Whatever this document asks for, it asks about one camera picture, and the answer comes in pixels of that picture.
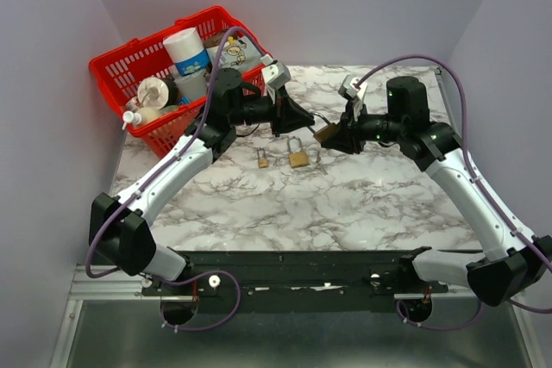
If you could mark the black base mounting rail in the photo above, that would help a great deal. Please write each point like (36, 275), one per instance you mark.
(293, 282)

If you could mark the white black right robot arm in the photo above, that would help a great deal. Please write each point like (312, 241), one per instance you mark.
(512, 257)

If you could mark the white pump lotion bottle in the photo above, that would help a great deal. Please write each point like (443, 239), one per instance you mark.
(140, 117)

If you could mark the large brass padlock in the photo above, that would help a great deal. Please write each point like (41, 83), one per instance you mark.
(326, 132)

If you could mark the white paper towel roll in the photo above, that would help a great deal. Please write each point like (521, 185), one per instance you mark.
(187, 51)

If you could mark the red plastic shopping basket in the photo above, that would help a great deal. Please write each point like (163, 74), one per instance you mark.
(120, 71)

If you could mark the grey paper cup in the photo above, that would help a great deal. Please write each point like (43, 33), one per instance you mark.
(194, 86)

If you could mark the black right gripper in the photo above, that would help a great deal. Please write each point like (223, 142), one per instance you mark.
(346, 139)

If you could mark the small brass padlock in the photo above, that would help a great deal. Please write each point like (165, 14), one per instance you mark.
(263, 161)

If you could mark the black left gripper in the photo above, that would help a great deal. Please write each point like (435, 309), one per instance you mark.
(287, 115)

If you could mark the brown chocolate package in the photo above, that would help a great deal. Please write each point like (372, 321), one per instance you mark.
(215, 40)

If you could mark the brass padlock long shackle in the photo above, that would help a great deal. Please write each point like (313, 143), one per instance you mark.
(297, 156)

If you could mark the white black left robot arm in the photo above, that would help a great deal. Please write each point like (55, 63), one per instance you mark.
(120, 225)

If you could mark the silver key bunch with ring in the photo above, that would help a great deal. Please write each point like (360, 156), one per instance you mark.
(319, 164)

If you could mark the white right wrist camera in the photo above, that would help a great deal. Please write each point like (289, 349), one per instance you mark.
(354, 95)

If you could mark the grey cartoon snack bag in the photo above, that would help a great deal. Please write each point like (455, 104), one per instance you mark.
(242, 55)

